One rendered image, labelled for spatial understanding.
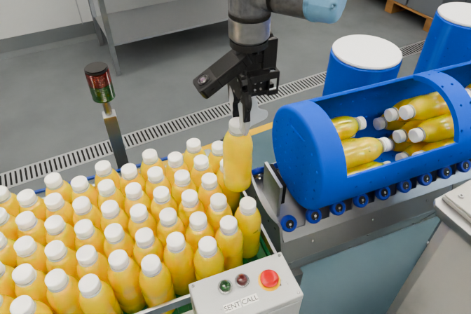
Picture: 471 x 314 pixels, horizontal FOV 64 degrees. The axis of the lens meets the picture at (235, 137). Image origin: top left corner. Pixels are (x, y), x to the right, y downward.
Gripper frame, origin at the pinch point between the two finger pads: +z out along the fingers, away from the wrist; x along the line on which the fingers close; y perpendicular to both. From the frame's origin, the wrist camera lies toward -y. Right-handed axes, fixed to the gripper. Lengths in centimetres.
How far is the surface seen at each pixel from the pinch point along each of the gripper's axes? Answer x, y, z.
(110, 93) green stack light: 36.0, -24.6, 9.0
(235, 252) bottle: -13.8, -6.1, 25.9
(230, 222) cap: -10.7, -6.0, 18.4
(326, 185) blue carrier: -11.3, 17.9, 15.0
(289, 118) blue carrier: 7.3, 17.0, 8.8
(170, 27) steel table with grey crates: 257, 35, 98
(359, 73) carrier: 42, 67, 27
